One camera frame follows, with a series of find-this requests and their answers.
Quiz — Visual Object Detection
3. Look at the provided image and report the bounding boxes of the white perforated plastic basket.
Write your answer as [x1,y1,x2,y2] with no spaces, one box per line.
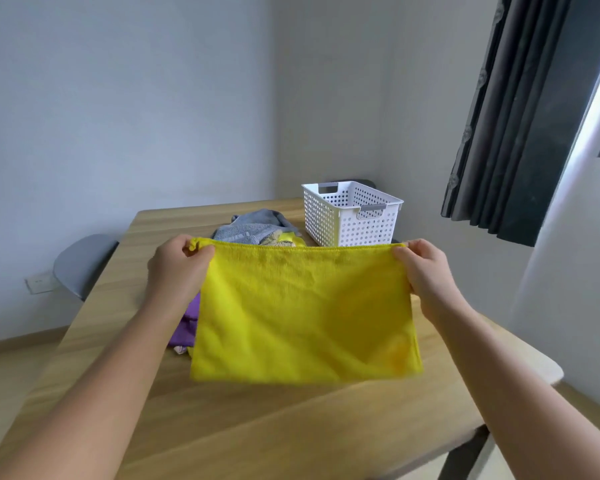
[301,181,405,248]

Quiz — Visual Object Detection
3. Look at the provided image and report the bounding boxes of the dark grey curtain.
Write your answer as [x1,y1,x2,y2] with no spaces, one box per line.
[440,0,600,248]

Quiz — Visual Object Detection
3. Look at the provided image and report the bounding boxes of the white wall socket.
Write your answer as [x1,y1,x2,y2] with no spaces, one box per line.
[25,275,58,295]

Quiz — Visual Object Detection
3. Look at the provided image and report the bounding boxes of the grey towel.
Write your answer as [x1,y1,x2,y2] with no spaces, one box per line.
[213,209,302,245]

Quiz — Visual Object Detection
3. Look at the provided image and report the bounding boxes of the person's left forearm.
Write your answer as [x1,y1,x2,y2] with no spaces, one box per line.
[0,287,191,480]

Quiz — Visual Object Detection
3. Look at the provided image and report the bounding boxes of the yellow microfibre cloth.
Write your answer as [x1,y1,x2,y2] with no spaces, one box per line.
[188,238,424,386]

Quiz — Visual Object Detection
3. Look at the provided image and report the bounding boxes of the grey chair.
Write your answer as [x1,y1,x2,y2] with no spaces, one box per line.
[53,234,120,302]

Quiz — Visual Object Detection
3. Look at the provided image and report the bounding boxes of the purple cloth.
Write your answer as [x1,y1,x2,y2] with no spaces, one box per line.
[167,293,202,348]

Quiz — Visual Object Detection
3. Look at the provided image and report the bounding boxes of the person's right hand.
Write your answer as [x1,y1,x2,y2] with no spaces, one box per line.
[391,238,462,319]

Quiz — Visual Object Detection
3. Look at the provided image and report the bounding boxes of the wooden table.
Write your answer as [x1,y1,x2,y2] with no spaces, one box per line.
[0,198,565,480]

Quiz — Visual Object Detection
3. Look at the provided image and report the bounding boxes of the pale yellow patterned cloth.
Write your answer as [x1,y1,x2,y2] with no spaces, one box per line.
[260,231,308,247]

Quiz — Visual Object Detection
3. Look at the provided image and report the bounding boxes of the person's left hand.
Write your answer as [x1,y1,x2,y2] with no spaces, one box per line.
[147,234,216,310]

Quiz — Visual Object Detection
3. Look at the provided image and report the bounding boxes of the person's right forearm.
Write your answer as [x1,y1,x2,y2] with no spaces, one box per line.
[421,295,600,480]

